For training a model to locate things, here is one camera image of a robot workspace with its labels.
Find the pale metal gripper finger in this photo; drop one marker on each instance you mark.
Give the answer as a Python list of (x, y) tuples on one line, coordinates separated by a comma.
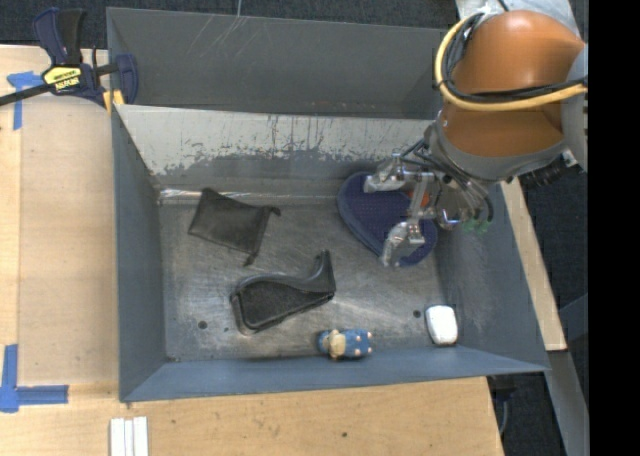
[(400, 241), (382, 181)]

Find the blue toy animal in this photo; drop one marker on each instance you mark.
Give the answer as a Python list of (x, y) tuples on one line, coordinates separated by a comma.
[(347, 343)]

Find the black cylinder on white bracket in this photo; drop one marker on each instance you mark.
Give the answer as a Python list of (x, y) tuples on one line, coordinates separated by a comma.
[(546, 173)]

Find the white oval soap bar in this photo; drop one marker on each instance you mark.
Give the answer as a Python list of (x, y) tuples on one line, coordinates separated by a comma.
[(441, 325)]

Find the grey metal bin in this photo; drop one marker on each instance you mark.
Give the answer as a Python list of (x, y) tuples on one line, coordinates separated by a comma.
[(300, 294)]

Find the dark blue heart-shaped pad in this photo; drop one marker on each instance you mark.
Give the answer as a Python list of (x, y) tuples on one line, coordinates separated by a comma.
[(372, 214)]

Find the black mesh shoe-shaped holder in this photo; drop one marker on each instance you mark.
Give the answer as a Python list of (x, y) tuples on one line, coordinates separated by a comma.
[(275, 301)]

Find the black mesh pouch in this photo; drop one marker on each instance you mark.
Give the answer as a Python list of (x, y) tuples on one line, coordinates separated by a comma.
[(227, 221)]

